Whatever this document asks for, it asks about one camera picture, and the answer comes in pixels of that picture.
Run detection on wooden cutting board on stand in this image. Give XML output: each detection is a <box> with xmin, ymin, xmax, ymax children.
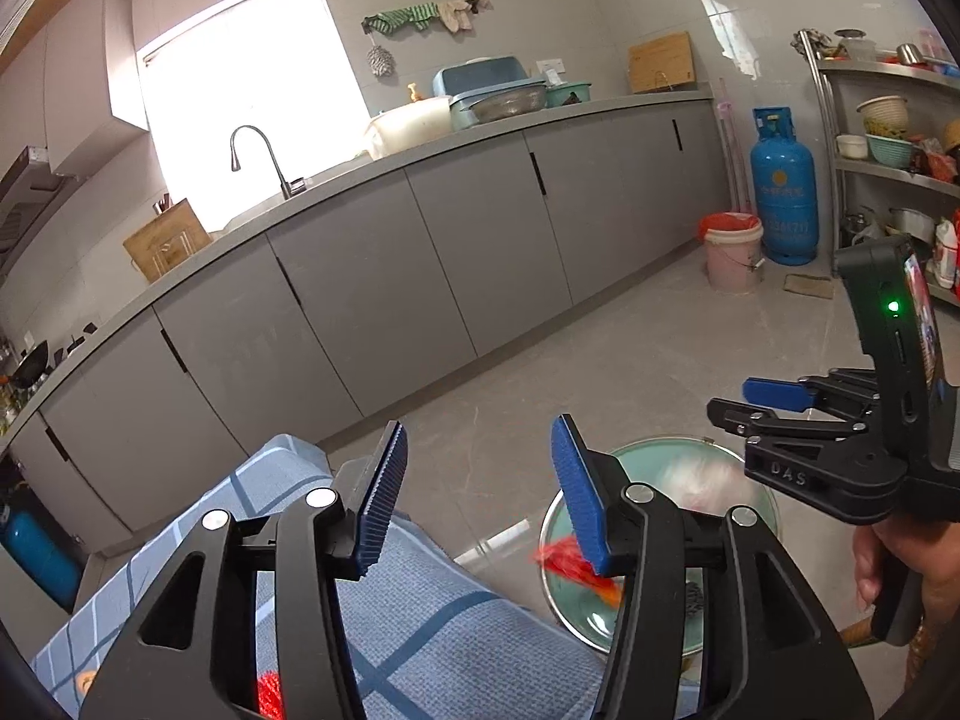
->
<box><xmin>122</xmin><ymin>199</ymin><xmax>213</xmax><ymax>284</ymax></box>

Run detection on green striped towel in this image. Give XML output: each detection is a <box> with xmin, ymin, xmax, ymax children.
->
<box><xmin>362</xmin><ymin>4</ymin><xmax>440</xmax><ymax>37</ymax></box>

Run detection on beige gloves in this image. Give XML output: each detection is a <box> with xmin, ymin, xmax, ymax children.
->
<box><xmin>437</xmin><ymin>0</ymin><xmax>490</xmax><ymax>35</ymax></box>

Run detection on metal pot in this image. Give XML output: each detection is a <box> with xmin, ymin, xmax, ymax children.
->
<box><xmin>889</xmin><ymin>206</ymin><xmax>937</xmax><ymax>245</ymax></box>

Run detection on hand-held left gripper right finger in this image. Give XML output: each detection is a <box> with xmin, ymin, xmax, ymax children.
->
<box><xmin>551</xmin><ymin>414</ymin><xmax>875</xmax><ymax>720</ymax></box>

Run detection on metal shelf rack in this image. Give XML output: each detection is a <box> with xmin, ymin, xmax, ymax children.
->
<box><xmin>795</xmin><ymin>28</ymin><xmax>960</xmax><ymax>316</ymax></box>

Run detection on blue dish drainer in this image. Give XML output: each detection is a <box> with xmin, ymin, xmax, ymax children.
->
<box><xmin>433</xmin><ymin>56</ymin><xmax>548</xmax><ymax>128</ymax></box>

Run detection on blue checked tablecloth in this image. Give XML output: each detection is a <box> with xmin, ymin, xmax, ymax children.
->
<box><xmin>30</xmin><ymin>431</ymin><xmax>608</xmax><ymax>720</ymax></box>

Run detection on pink bucket with red liner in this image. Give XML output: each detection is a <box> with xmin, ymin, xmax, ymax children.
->
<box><xmin>700</xmin><ymin>211</ymin><xmax>766</xmax><ymax>293</ymax></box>

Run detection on person's right hand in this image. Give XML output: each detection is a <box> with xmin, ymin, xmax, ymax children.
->
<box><xmin>853</xmin><ymin>517</ymin><xmax>960</xmax><ymax>646</ymax></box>

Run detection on grey kitchen counter cabinets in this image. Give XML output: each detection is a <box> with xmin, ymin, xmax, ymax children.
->
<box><xmin>0</xmin><ymin>88</ymin><xmax>740</xmax><ymax>563</ymax></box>

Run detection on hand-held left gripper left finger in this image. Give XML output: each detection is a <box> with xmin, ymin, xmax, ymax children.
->
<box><xmin>79</xmin><ymin>420</ymin><xmax>410</xmax><ymax>720</ymax></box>

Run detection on mint green enamel basin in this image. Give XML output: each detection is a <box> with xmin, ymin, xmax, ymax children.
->
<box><xmin>538</xmin><ymin>435</ymin><xmax>781</xmax><ymax>672</ymax></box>

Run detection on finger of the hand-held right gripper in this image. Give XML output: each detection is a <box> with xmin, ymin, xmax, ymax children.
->
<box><xmin>742</xmin><ymin>369</ymin><xmax>875</xmax><ymax>413</ymax></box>
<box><xmin>707</xmin><ymin>397</ymin><xmax>871</xmax><ymax>440</ymax></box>

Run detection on white plastic bottle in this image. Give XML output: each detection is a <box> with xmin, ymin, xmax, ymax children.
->
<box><xmin>934</xmin><ymin>217</ymin><xmax>960</xmax><ymax>271</ymax></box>

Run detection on metal kitchen faucet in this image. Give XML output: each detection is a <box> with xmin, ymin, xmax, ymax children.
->
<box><xmin>229</xmin><ymin>125</ymin><xmax>308</xmax><ymax>201</ymax></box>

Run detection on grey upper cabinets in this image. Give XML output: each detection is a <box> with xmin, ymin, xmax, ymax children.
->
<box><xmin>0</xmin><ymin>0</ymin><xmax>151</xmax><ymax>177</ymax></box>

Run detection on white plastic basin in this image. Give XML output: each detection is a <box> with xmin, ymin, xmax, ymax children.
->
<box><xmin>365</xmin><ymin>95</ymin><xmax>455</xmax><ymax>160</ymax></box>

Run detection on pink broom handle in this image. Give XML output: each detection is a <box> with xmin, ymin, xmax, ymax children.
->
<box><xmin>716</xmin><ymin>79</ymin><xmax>753</xmax><ymax>215</ymax></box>

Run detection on clear lidded container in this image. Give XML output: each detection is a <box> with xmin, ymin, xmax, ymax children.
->
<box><xmin>836</xmin><ymin>28</ymin><xmax>880</xmax><ymax>65</ymax></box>

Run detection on clear red-printed plastic bag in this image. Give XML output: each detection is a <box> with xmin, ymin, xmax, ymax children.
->
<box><xmin>660</xmin><ymin>457</ymin><xmax>743</xmax><ymax>518</ymax></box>

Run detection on white ribbed bowl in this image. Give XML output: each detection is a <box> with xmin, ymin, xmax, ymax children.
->
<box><xmin>856</xmin><ymin>95</ymin><xmax>912</xmax><ymax>137</ymax></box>

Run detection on spice rack with bottles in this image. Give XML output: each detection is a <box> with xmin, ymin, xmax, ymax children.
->
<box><xmin>0</xmin><ymin>337</ymin><xmax>20</xmax><ymax>432</ymax></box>

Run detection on red plastic bag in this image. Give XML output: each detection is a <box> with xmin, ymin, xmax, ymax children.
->
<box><xmin>531</xmin><ymin>536</ymin><xmax>625</xmax><ymax>612</ymax></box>

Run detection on light wooden cutting board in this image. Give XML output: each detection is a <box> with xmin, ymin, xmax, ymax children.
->
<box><xmin>627</xmin><ymin>31</ymin><xmax>695</xmax><ymax>95</ymax></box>

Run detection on green colander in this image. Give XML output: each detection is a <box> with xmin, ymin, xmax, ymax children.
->
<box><xmin>866</xmin><ymin>133</ymin><xmax>920</xmax><ymax>170</ymax></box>

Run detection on blue gas cylinder in cabinet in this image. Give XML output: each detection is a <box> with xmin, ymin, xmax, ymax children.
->
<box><xmin>0</xmin><ymin>502</ymin><xmax>82</xmax><ymax>608</ymax></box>

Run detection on large blue gas cylinder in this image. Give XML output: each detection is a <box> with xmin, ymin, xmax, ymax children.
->
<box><xmin>751</xmin><ymin>106</ymin><xmax>818</xmax><ymax>266</ymax></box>

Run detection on metal basin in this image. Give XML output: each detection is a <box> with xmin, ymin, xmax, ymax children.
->
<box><xmin>465</xmin><ymin>86</ymin><xmax>550</xmax><ymax>123</ymax></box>

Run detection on small green basin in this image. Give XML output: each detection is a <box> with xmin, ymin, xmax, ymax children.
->
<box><xmin>544</xmin><ymin>81</ymin><xmax>593</xmax><ymax>110</ymax></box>

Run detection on black wok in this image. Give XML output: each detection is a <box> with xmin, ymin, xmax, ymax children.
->
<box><xmin>7</xmin><ymin>341</ymin><xmax>52</xmax><ymax>391</ymax></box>

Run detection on bright window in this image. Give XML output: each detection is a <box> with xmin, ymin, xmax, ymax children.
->
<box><xmin>135</xmin><ymin>0</ymin><xmax>368</xmax><ymax>233</ymax></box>

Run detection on black range hood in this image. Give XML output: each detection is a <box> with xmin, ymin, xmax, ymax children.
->
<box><xmin>0</xmin><ymin>146</ymin><xmax>80</xmax><ymax>278</ymax></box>

